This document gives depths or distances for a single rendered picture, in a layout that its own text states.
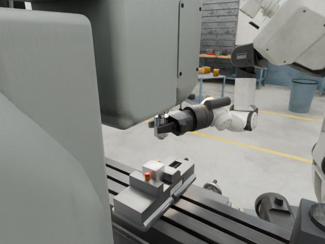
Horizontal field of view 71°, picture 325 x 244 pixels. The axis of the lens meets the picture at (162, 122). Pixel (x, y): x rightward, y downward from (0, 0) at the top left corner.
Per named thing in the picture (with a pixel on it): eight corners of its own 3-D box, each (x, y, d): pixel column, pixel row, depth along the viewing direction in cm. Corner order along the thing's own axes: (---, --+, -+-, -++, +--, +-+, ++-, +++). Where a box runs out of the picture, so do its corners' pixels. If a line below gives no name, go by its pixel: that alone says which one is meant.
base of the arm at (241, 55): (252, 76, 110) (246, 54, 112) (278, 65, 100) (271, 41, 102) (234, 75, 101) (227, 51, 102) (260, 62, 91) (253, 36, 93)
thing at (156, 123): (171, 133, 74) (171, 117, 72) (163, 139, 70) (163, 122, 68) (159, 130, 76) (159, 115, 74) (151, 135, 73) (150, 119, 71)
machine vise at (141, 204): (168, 167, 104) (168, 145, 100) (197, 177, 96) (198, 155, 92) (110, 212, 77) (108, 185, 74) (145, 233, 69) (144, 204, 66)
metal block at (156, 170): (151, 173, 85) (151, 159, 83) (164, 178, 82) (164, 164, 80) (142, 180, 81) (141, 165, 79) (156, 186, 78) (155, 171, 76)
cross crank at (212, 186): (205, 191, 144) (206, 175, 139) (223, 198, 137) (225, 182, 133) (194, 206, 131) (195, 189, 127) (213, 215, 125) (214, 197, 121)
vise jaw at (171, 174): (154, 166, 92) (154, 157, 91) (180, 176, 85) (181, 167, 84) (144, 173, 87) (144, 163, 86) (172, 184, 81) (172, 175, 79)
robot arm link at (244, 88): (232, 124, 114) (235, 79, 111) (259, 127, 106) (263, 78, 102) (223, 127, 105) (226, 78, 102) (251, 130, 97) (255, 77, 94)
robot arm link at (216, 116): (187, 117, 85) (210, 112, 91) (203, 138, 79) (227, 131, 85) (197, 93, 77) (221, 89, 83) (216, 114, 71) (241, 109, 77)
